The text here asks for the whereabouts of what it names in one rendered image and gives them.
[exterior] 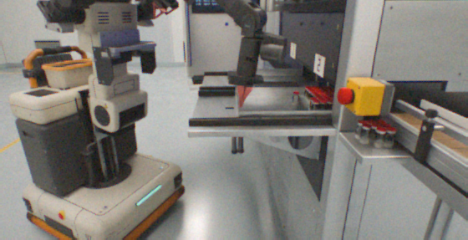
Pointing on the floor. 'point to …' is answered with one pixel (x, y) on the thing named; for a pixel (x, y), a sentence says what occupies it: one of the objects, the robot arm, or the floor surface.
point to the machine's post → (366, 11)
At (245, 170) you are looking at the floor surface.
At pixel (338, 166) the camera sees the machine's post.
